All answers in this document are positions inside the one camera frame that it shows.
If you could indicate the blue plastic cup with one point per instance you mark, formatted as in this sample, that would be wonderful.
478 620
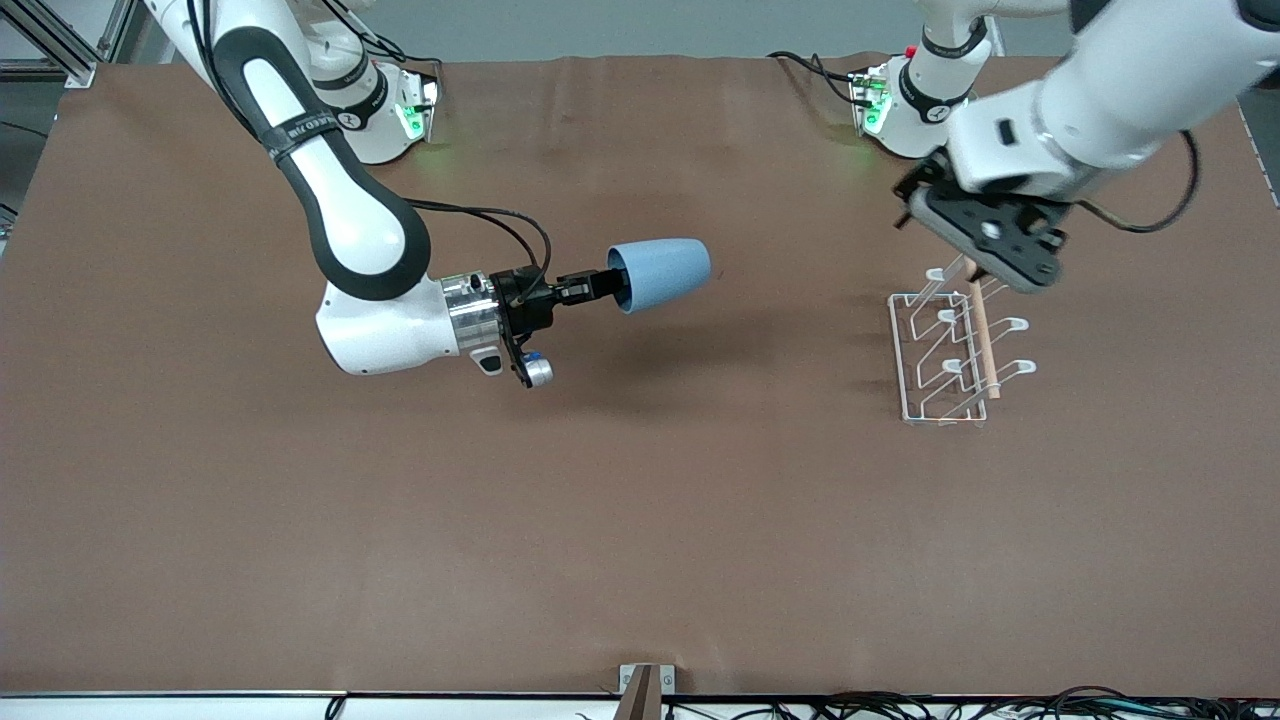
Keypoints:
665 272

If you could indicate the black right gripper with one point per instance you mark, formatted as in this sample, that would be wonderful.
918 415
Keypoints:
527 297

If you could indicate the aluminium frame post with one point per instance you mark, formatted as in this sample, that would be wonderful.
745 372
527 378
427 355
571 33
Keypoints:
60 45

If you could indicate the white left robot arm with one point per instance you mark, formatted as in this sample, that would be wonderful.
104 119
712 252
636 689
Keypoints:
1120 90

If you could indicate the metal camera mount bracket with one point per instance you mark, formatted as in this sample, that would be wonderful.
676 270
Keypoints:
645 690

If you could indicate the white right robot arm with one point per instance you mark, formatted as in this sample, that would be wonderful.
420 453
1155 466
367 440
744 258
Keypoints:
350 220

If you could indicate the brown table cover sheet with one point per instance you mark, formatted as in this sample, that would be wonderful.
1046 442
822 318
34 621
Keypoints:
600 500

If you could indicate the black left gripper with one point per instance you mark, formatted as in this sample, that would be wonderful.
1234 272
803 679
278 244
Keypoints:
915 180

